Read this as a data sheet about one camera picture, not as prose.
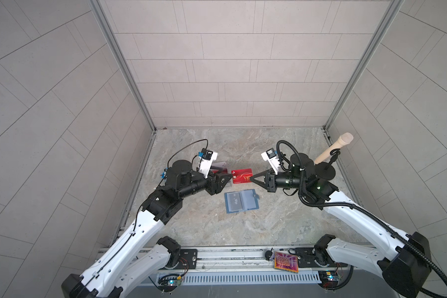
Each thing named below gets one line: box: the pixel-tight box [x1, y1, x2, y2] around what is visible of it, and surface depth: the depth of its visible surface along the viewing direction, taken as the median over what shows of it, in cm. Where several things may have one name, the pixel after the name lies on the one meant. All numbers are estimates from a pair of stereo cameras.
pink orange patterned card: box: [273, 251, 300, 273], surface depth 71 cm
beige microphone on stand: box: [313, 132, 354, 165], surface depth 81 cm
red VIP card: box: [230, 168, 254, 184], surface depth 69 cm
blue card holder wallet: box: [224, 188, 261, 214], surface depth 88 cm
